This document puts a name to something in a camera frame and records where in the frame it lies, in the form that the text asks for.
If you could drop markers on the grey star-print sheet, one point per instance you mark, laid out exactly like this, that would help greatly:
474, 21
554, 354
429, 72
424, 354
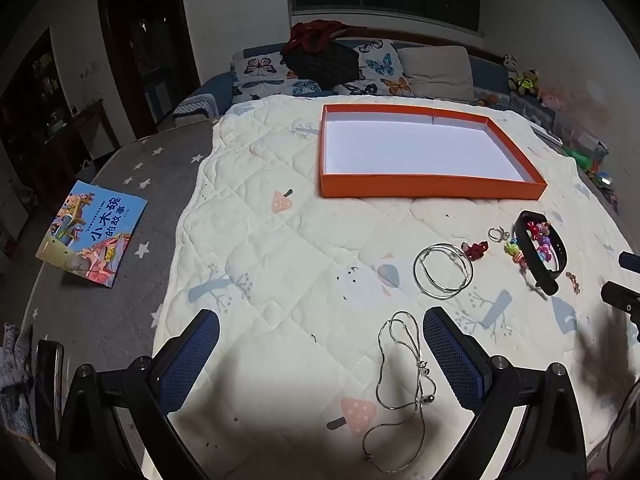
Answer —
140, 220

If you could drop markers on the butterfly print pillow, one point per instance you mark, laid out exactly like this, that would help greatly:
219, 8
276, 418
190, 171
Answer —
260, 67
380, 65

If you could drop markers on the grey cloth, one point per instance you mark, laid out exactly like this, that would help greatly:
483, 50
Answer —
15, 360

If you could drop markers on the colourful picture book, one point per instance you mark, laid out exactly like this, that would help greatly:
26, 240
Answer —
90, 235

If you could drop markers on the grey knit throw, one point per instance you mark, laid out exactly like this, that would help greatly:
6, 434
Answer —
195, 107

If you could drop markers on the pink plush toy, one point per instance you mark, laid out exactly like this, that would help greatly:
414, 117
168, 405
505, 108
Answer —
552, 101

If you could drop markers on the clear plastic storage box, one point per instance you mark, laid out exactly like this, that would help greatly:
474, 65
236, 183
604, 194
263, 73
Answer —
580, 132

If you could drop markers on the brown teddy bear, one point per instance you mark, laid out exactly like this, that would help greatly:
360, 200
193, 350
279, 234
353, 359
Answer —
527, 80

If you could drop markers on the green plastic toys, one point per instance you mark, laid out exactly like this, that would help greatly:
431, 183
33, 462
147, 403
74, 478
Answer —
585, 157

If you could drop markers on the black quilted bag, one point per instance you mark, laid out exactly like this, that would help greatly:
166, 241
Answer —
320, 65

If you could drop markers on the dark wooden door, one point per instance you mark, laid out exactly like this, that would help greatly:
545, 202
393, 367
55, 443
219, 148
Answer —
145, 50

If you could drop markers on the black smartphone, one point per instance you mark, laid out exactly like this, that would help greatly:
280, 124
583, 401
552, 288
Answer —
47, 395

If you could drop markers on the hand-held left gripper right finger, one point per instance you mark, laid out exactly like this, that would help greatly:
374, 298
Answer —
452, 355

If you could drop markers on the cream quilted blanket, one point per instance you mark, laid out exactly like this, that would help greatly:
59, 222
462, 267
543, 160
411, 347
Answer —
280, 270

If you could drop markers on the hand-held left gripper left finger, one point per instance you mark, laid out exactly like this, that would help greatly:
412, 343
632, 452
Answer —
192, 355

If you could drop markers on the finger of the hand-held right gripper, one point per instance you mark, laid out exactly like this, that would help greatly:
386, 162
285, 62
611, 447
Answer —
631, 261
622, 297

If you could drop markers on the orange shallow cardboard box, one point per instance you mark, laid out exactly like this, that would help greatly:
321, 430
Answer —
400, 150

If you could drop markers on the red hair ornament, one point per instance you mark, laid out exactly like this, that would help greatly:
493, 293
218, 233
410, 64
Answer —
475, 250

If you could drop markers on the black wristband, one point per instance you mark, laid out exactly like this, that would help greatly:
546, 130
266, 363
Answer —
547, 280

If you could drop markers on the white flat box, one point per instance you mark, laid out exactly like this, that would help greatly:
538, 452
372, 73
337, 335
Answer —
547, 132

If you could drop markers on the panda plush toy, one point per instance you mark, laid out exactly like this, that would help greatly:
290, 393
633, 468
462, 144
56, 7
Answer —
510, 61

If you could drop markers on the beige pillow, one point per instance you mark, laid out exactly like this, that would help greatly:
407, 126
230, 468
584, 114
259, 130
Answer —
435, 72

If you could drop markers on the red cloth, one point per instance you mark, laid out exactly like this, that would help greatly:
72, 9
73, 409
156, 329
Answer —
312, 32

